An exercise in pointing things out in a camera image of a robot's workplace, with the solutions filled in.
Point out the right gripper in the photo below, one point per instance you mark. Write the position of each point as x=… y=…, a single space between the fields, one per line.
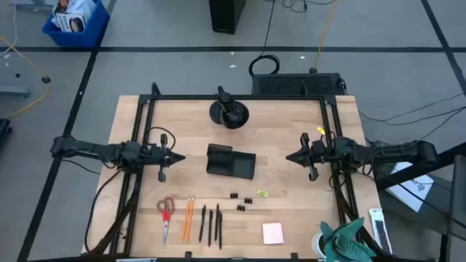
x=313 y=154

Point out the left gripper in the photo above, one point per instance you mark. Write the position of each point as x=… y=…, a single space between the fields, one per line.
x=163 y=160

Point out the yellow eraser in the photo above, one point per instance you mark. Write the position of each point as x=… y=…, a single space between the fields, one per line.
x=262 y=193

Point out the black mesh desk organizer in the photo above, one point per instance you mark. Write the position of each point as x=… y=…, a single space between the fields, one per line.
x=242 y=163

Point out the black binder clip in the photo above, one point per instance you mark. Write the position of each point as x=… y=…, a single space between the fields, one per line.
x=241 y=207
x=234 y=195
x=248 y=200

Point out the pink sticky note pad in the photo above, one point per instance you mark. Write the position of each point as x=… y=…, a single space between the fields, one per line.
x=273 y=233

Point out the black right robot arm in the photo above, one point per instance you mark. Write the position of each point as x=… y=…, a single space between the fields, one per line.
x=393 y=151

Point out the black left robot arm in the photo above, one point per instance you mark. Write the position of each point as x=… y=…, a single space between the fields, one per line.
x=91 y=150

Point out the black mesh top case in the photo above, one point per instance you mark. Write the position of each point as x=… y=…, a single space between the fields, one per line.
x=291 y=84

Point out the white cup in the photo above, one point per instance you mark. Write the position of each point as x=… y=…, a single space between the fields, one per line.
x=316 y=245

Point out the green cloth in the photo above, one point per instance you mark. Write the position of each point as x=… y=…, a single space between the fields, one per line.
x=346 y=244

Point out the white packet with black strip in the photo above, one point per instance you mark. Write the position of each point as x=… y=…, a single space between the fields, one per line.
x=380 y=233

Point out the white paper sheet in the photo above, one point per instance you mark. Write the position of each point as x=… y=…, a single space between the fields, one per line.
x=411 y=193

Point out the black diagonal beam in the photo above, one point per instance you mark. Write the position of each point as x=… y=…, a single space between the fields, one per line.
x=418 y=169

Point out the blue plastic bin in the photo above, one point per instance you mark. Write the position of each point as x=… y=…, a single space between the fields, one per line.
x=91 y=38

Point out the black round floor plug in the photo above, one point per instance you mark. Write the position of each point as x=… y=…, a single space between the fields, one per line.
x=46 y=79

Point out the black computer tower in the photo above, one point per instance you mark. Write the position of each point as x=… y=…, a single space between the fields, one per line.
x=227 y=14

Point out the white printed box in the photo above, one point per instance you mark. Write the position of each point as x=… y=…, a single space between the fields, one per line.
x=67 y=22

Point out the grey furniture foot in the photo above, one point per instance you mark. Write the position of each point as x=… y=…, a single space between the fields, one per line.
x=14 y=91

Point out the white plastic bag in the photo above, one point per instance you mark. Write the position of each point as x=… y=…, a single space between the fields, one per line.
x=82 y=7

